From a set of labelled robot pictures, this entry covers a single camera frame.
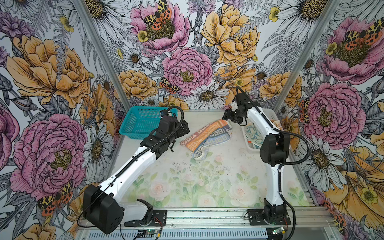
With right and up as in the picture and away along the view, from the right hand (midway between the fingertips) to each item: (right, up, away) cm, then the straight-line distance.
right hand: (227, 122), depth 97 cm
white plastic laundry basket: (+33, +6, +12) cm, 36 cm away
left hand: (-28, -5, -17) cm, 33 cm away
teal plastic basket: (-62, +1, +18) cm, 65 cm away
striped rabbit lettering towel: (-4, -7, +11) cm, 14 cm away
